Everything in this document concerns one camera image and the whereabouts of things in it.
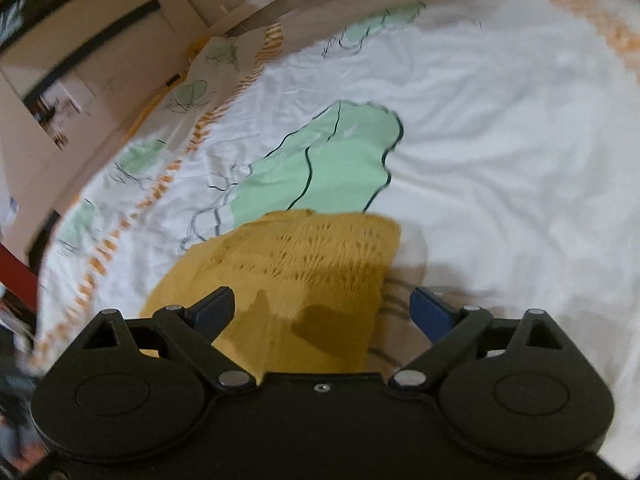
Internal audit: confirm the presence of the red object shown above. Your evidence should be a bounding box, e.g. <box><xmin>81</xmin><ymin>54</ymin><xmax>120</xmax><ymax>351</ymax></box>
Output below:
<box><xmin>0</xmin><ymin>242</ymin><xmax>40</xmax><ymax>313</ymax></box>

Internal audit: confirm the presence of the white printed blanket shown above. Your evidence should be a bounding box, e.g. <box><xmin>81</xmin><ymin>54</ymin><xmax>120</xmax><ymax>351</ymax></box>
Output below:
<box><xmin>15</xmin><ymin>0</ymin><xmax>640</xmax><ymax>466</ymax></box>

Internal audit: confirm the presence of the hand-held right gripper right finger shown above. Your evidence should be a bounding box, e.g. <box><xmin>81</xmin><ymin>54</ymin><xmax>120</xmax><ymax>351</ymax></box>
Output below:
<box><xmin>389</xmin><ymin>286</ymin><xmax>576</xmax><ymax>390</ymax></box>

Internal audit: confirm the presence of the beige cabinet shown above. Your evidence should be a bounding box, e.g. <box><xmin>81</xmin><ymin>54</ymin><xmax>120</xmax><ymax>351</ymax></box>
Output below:
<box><xmin>0</xmin><ymin>0</ymin><xmax>213</xmax><ymax>171</ymax></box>

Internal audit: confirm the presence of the mustard yellow small garment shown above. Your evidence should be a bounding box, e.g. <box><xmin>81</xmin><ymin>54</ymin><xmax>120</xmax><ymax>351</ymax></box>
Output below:
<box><xmin>140</xmin><ymin>209</ymin><xmax>403</xmax><ymax>377</ymax></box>

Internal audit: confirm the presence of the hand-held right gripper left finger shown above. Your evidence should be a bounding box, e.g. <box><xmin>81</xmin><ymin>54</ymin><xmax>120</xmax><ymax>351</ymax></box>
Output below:
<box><xmin>75</xmin><ymin>286</ymin><xmax>257</xmax><ymax>390</ymax></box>

